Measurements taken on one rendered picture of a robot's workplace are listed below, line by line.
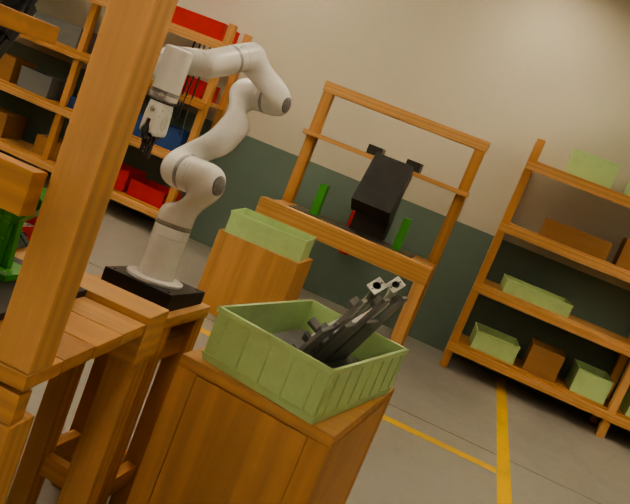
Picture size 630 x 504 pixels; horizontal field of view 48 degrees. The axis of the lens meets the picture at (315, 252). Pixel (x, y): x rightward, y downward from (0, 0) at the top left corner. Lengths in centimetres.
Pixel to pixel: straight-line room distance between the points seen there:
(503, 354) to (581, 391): 73
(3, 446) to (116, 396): 61
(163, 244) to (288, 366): 60
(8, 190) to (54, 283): 20
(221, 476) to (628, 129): 577
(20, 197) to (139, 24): 39
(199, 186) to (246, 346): 53
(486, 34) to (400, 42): 82
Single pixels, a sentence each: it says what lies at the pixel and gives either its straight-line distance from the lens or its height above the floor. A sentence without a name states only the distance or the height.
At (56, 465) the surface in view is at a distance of 257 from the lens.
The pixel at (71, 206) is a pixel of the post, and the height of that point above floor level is 123.
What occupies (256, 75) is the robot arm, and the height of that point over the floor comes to 164.
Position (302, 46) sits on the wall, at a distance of 756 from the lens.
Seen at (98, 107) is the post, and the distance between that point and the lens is 143.
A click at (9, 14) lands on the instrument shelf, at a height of 153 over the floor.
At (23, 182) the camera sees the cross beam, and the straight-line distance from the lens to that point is 144.
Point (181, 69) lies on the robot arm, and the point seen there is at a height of 156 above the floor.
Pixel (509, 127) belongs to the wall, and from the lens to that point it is 716.
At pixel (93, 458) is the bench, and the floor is 43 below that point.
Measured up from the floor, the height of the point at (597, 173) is 210.
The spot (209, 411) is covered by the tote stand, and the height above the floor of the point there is 67.
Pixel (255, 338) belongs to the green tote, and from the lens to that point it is 207.
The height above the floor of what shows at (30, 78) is 97.
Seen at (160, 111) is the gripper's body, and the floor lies 143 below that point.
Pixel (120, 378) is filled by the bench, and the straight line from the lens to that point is 215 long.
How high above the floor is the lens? 153
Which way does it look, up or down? 9 degrees down
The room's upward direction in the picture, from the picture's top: 22 degrees clockwise
